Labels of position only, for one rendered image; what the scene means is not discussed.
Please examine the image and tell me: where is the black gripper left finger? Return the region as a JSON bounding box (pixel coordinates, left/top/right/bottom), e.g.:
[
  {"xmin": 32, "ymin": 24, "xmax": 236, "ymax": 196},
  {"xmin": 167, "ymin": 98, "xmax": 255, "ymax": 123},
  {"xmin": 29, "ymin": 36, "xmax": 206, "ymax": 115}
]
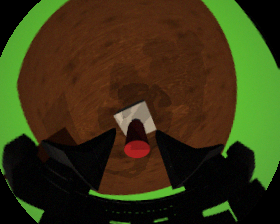
[{"xmin": 40, "ymin": 128, "xmax": 116, "ymax": 192}]

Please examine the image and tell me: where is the red cylinder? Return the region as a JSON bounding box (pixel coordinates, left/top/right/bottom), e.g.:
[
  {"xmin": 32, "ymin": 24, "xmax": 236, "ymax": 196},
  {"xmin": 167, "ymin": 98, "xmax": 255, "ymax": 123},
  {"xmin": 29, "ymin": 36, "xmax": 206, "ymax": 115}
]
[{"xmin": 124, "ymin": 120, "xmax": 151, "ymax": 157}]

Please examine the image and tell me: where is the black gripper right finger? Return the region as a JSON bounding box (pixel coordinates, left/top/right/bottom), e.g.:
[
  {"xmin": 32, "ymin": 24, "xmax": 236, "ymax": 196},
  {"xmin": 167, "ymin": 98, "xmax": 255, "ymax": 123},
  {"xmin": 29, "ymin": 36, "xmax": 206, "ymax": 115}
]
[{"xmin": 155, "ymin": 129, "xmax": 225, "ymax": 189}]

